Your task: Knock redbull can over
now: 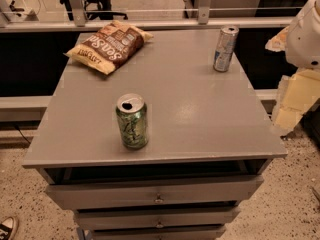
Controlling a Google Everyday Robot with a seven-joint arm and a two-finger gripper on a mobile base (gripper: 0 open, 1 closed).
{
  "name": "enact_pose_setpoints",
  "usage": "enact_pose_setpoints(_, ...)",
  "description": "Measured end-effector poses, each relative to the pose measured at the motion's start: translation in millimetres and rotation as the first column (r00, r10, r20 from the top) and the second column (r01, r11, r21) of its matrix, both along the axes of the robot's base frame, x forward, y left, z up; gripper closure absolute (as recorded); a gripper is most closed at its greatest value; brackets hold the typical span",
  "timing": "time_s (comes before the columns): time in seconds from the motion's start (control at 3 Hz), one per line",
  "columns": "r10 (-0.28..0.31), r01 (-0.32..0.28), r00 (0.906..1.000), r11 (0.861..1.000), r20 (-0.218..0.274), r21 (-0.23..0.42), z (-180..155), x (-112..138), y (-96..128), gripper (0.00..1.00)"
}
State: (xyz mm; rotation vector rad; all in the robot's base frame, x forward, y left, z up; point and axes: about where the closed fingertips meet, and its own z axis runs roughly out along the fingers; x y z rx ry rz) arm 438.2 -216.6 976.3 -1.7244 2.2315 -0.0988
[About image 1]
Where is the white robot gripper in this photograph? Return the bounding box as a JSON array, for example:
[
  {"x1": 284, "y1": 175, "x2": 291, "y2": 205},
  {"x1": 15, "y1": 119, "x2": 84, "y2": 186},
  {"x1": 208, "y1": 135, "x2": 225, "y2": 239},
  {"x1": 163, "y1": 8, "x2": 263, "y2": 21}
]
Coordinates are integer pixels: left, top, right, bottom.
[{"x1": 265, "y1": 0, "x2": 320, "y2": 136}]

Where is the silver blue redbull can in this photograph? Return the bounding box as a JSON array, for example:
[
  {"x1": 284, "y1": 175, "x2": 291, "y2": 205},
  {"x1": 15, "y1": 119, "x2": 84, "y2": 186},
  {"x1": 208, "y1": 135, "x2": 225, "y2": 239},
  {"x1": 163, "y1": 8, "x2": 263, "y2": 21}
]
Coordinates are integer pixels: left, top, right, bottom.
[{"x1": 213, "y1": 25, "x2": 239, "y2": 72}]

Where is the green soda can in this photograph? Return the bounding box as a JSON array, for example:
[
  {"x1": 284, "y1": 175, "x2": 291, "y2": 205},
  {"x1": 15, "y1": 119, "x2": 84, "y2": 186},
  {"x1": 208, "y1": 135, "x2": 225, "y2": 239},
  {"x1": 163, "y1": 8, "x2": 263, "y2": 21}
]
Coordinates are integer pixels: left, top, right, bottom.
[{"x1": 116, "y1": 93, "x2": 148, "y2": 149}]

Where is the grey drawer cabinet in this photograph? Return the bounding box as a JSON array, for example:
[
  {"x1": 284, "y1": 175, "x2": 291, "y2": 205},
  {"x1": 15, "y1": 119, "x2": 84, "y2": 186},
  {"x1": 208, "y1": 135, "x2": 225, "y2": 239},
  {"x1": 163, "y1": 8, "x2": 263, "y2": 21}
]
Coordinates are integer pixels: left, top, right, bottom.
[{"x1": 21, "y1": 28, "x2": 288, "y2": 240}]

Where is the top grey drawer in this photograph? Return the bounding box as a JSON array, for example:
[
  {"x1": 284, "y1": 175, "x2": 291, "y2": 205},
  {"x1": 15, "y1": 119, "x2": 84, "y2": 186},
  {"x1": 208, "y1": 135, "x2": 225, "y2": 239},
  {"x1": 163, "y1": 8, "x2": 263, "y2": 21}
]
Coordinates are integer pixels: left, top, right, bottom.
[{"x1": 46, "y1": 175, "x2": 263, "y2": 210}]

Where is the grey drawer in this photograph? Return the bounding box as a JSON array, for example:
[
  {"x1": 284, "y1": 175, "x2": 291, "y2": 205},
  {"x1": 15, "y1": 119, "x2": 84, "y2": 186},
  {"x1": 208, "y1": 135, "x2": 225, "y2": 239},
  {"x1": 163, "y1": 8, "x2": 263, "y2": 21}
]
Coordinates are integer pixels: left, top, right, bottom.
[
  {"x1": 76, "y1": 206, "x2": 240, "y2": 230},
  {"x1": 92, "y1": 225, "x2": 225, "y2": 240},
  {"x1": 46, "y1": 175, "x2": 263, "y2": 210}
]

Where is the brown yellow chip bag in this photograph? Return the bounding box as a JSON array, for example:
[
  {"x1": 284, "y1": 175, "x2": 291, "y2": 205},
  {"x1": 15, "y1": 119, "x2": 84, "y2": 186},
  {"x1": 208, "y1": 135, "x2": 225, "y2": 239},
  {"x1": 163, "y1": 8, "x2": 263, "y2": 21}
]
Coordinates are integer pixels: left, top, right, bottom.
[{"x1": 66, "y1": 20, "x2": 153, "y2": 75}]

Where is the black office chair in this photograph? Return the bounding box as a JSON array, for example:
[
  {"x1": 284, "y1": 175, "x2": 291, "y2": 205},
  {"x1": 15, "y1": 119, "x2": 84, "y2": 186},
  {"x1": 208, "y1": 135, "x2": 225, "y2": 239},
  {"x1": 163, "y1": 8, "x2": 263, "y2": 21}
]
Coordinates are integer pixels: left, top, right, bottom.
[{"x1": 54, "y1": 0, "x2": 129, "y2": 21}]

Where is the middle grey drawer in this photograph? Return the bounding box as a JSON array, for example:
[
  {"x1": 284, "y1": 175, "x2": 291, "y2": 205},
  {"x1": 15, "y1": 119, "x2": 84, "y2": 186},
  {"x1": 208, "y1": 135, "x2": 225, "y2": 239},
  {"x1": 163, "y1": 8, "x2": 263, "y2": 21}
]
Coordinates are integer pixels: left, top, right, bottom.
[{"x1": 76, "y1": 206, "x2": 240, "y2": 230}]

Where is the bottom grey drawer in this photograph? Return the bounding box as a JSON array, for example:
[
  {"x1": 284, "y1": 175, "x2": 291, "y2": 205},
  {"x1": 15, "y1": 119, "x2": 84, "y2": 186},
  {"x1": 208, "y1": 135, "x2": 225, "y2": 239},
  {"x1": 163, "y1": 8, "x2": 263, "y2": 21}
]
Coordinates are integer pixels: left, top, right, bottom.
[{"x1": 92, "y1": 225, "x2": 225, "y2": 240}]

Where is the black white sneaker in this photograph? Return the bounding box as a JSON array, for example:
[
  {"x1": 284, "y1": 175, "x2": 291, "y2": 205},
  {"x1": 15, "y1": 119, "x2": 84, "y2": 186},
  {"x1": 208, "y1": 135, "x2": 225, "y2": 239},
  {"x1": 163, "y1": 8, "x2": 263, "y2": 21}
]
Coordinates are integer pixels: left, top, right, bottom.
[{"x1": 0, "y1": 217, "x2": 19, "y2": 240}]

